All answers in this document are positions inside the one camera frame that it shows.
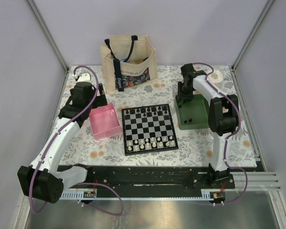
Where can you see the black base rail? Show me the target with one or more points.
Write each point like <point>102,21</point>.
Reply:
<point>152,182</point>

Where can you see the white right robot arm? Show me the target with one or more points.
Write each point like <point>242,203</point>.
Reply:
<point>223,119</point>

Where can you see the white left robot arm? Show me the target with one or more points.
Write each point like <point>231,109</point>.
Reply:
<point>41,179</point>

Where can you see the green plastic tray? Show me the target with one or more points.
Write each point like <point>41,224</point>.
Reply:
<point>192,114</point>

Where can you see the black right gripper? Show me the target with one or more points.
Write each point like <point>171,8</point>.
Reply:
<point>180,96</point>

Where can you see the pink plastic box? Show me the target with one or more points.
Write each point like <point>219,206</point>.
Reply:
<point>104,122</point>

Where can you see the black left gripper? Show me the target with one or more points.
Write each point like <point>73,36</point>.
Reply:
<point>100,100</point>

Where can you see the black white chessboard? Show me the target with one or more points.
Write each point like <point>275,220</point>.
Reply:
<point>148,134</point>

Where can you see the beige canvas tote bag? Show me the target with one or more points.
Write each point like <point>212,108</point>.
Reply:
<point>128,61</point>

